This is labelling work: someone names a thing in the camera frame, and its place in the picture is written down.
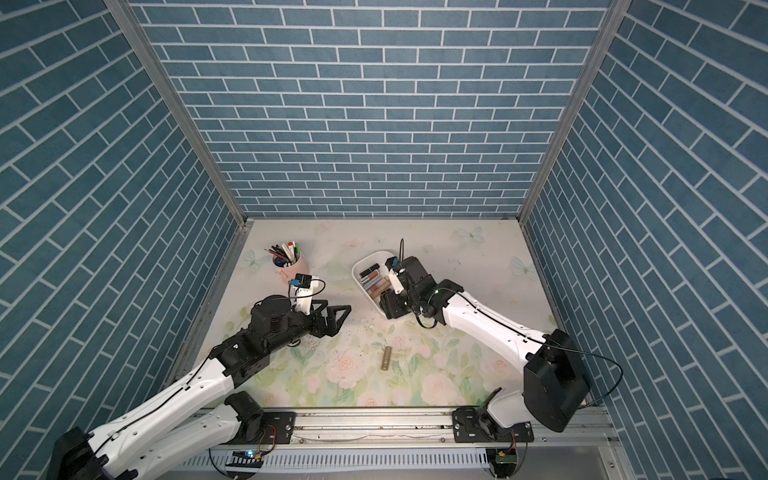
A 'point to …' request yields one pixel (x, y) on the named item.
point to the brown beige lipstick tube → (379, 290)
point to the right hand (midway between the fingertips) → (391, 301)
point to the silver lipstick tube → (368, 283)
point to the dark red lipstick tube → (366, 272)
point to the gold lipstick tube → (386, 358)
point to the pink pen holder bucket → (289, 273)
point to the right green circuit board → (503, 461)
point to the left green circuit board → (245, 458)
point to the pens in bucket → (285, 254)
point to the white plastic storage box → (367, 262)
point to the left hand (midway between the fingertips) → (346, 309)
